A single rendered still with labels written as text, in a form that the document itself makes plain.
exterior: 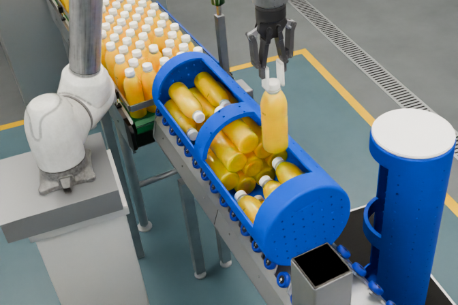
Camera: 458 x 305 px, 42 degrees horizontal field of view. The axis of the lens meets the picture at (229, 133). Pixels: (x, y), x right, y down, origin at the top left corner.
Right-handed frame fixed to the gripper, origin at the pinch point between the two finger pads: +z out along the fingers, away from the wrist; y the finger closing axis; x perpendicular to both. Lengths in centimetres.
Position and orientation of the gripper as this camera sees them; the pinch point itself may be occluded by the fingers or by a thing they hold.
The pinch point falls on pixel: (272, 75)
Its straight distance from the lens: 154.7
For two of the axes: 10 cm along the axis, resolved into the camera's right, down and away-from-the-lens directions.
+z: 0.7, 8.0, 6.0
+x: -4.4, -5.1, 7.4
